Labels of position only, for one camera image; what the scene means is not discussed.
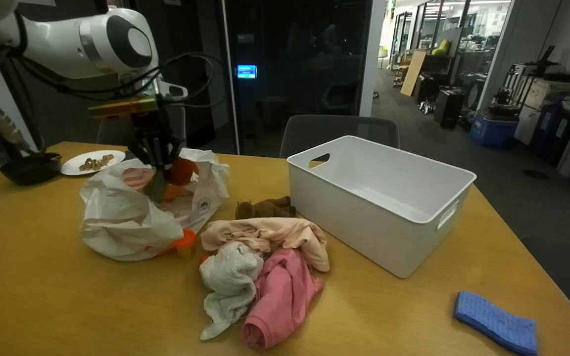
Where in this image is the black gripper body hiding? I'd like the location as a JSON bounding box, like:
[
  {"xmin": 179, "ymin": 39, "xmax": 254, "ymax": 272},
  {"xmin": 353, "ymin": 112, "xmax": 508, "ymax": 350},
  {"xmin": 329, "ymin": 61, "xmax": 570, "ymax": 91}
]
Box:
[{"xmin": 126, "ymin": 93, "xmax": 191, "ymax": 170}]

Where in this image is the pink cloth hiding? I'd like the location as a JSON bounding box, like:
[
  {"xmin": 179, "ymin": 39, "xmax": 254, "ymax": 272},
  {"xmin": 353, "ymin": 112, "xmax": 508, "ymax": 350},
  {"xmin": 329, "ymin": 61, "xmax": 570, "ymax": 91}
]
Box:
[{"xmin": 242, "ymin": 247, "xmax": 327, "ymax": 352}]

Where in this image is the blue sponge cloth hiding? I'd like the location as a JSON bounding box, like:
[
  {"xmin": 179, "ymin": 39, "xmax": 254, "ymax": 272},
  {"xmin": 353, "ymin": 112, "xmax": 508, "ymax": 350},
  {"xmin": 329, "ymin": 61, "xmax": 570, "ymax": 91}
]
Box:
[{"xmin": 454, "ymin": 288, "xmax": 541, "ymax": 356}]

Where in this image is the wooden board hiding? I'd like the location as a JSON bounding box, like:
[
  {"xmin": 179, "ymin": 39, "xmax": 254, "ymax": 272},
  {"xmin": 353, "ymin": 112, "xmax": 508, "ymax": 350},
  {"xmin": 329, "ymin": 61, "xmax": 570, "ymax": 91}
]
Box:
[{"xmin": 399, "ymin": 49, "xmax": 430, "ymax": 98}]

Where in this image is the brown moose plush toy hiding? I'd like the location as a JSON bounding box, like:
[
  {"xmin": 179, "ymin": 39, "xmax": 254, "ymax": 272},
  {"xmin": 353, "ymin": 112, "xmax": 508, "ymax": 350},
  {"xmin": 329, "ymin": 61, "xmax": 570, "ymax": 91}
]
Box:
[{"xmin": 234, "ymin": 193, "xmax": 300, "ymax": 221}]

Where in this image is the black floor box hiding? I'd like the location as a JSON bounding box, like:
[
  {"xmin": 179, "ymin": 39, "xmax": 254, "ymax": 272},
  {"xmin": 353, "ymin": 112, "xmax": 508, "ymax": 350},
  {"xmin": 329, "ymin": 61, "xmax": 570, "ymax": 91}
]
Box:
[{"xmin": 432, "ymin": 85, "xmax": 466, "ymax": 130}]

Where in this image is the orange toy vegetable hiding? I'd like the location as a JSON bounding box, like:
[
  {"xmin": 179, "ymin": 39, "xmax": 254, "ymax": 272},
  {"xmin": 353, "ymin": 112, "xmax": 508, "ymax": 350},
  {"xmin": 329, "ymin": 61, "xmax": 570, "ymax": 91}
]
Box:
[{"xmin": 165, "ymin": 156, "xmax": 203, "ymax": 201}]

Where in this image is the white plastic bag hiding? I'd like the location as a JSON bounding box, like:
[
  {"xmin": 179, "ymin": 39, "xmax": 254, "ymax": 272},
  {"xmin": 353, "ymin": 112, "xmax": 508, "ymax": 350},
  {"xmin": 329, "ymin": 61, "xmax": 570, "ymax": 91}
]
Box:
[{"xmin": 78, "ymin": 146, "xmax": 234, "ymax": 265}]

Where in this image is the white plastic bin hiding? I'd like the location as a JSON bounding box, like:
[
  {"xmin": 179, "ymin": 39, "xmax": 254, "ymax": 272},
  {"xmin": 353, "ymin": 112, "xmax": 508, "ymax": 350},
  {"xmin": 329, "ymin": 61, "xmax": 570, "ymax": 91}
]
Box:
[{"xmin": 286, "ymin": 132, "xmax": 480, "ymax": 280}]

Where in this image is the white terry towel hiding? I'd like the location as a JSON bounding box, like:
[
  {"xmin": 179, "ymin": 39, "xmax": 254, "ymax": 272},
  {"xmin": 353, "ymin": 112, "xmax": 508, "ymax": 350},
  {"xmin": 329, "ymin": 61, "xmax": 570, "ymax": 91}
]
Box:
[{"xmin": 199, "ymin": 239, "xmax": 266, "ymax": 344}]

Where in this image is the blue storage tub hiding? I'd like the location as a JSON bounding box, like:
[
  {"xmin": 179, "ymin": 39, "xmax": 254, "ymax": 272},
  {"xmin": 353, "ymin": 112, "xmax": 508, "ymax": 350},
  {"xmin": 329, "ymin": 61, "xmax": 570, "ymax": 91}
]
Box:
[{"xmin": 468, "ymin": 110, "xmax": 521, "ymax": 150}]

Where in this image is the black bowl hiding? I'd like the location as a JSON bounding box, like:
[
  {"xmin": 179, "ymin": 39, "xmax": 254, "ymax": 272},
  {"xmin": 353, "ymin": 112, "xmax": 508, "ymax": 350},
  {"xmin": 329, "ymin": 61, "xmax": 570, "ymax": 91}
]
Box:
[{"xmin": 0, "ymin": 150, "xmax": 66, "ymax": 187}]

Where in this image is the brown food on plate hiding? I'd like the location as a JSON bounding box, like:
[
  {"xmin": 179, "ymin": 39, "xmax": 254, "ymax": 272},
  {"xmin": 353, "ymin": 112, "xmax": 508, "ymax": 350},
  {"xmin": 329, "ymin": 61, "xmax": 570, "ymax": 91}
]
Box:
[{"xmin": 78, "ymin": 152, "xmax": 118, "ymax": 174}]

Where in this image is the blue lit screen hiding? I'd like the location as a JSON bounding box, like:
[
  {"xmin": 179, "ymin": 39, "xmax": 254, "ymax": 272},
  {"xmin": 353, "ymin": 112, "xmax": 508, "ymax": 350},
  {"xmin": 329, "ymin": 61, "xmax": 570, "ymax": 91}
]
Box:
[{"xmin": 234, "ymin": 61, "xmax": 260, "ymax": 81}]

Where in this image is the brush in black bowl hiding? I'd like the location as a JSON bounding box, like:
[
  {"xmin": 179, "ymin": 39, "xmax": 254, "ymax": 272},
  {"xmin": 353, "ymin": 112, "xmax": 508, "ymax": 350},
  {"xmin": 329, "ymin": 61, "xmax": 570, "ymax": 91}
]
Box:
[{"xmin": 0, "ymin": 104, "xmax": 38, "ymax": 162}]

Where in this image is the grey mesh chair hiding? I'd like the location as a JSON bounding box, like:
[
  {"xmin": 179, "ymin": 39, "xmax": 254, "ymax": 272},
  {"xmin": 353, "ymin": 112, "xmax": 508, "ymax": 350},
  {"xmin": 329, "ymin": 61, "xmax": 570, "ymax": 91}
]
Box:
[{"xmin": 278, "ymin": 112, "xmax": 403, "ymax": 160}]

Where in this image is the beige crumpled cloth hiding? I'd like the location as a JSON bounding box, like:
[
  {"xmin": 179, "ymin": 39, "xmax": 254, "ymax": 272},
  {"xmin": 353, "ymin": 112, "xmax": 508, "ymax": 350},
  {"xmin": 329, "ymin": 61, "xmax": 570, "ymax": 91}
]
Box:
[{"xmin": 199, "ymin": 215, "xmax": 335, "ymax": 274}]

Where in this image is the white plate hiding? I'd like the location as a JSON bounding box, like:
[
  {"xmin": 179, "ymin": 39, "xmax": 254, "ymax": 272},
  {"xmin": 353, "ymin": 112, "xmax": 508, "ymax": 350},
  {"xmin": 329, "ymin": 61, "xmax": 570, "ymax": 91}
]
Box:
[{"xmin": 60, "ymin": 146, "xmax": 129, "ymax": 178}]

